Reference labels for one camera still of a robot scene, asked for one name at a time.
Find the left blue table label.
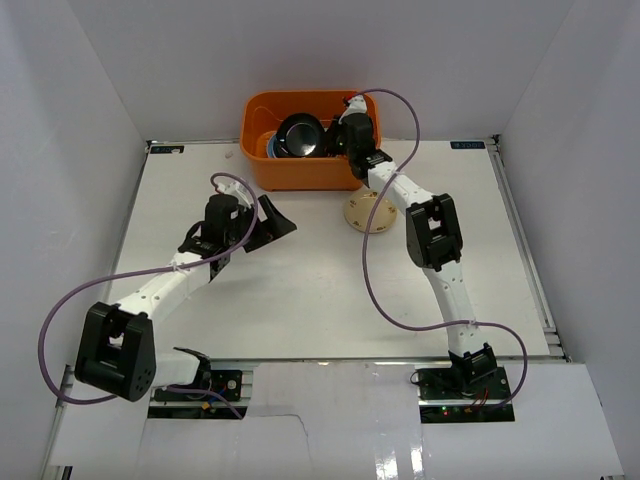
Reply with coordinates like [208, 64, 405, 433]
[149, 145, 184, 155]

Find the orange plastic bin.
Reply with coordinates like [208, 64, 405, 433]
[240, 90, 362, 191]

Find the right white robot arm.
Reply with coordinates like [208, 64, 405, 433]
[327, 113, 497, 399]

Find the black plate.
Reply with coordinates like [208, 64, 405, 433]
[273, 113, 326, 158]

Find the right blue table label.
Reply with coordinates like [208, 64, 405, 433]
[450, 141, 486, 150]

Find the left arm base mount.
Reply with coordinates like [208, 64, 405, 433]
[152, 368, 243, 413]

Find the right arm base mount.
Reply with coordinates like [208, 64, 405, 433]
[410, 367, 515, 425]

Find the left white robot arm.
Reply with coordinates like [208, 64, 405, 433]
[74, 194, 297, 402]

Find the blue table label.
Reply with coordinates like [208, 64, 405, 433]
[149, 145, 184, 155]
[450, 141, 486, 150]

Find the blue plate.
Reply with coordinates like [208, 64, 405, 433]
[266, 136, 277, 158]

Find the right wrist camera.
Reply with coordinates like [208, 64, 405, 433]
[343, 95, 368, 116]

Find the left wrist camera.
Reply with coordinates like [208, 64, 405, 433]
[214, 181, 253, 208]

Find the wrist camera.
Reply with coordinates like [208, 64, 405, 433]
[214, 181, 253, 208]
[343, 95, 368, 116]

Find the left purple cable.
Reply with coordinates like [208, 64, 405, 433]
[38, 172, 260, 419]

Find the beige small plate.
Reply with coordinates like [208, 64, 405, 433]
[343, 189, 397, 234]

